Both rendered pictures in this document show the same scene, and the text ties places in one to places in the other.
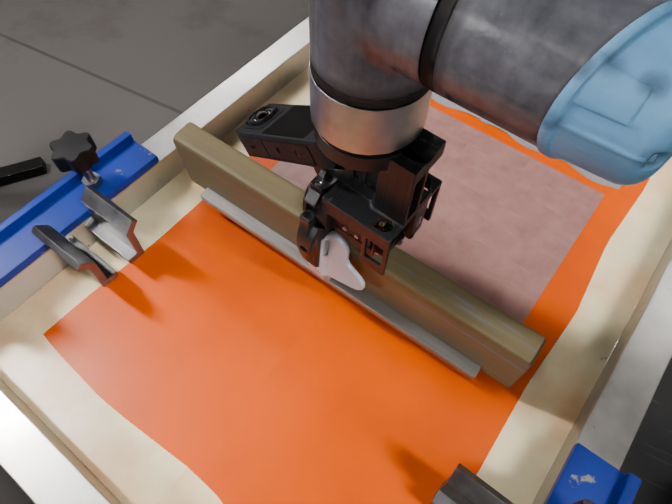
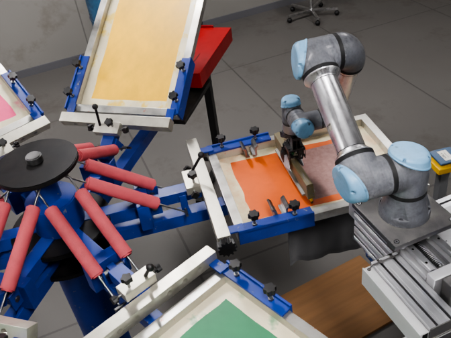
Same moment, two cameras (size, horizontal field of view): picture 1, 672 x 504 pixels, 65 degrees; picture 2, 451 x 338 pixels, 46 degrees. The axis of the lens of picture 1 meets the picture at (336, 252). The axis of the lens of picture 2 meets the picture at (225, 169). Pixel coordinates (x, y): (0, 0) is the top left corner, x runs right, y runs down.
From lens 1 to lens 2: 1.88 m
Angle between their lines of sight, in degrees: 36
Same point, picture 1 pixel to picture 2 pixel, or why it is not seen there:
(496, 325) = (305, 179)
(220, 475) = (246, 192)
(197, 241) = (269, 159)
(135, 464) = (233, 186)
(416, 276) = (298, 168)
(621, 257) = not seen: hidden behind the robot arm
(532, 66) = (290, 121)
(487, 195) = not seen: hidden behind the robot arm
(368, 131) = (286, 129)
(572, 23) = (294, 117)
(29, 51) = (274, 113)
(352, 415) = (276, 195)
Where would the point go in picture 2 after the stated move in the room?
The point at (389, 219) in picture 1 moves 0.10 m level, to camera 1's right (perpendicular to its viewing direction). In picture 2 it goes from (291, 149) to (313, 156)
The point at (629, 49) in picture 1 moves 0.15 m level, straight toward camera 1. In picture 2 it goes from (296, 121) to (258, 131)
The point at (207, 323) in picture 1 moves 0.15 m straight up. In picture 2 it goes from (261, 172) to (258, 144)
